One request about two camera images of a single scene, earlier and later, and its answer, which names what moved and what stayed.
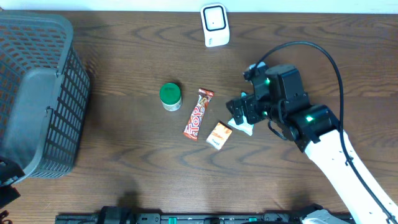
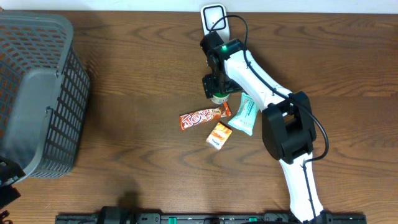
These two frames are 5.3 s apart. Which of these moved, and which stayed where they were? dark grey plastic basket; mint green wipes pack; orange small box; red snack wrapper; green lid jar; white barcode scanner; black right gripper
Moved: black right gripper; red snack wrapper; green lid jar
Stayed: white barcode scanner; orange small box; mint green wipes pack; dark grey plastic basket
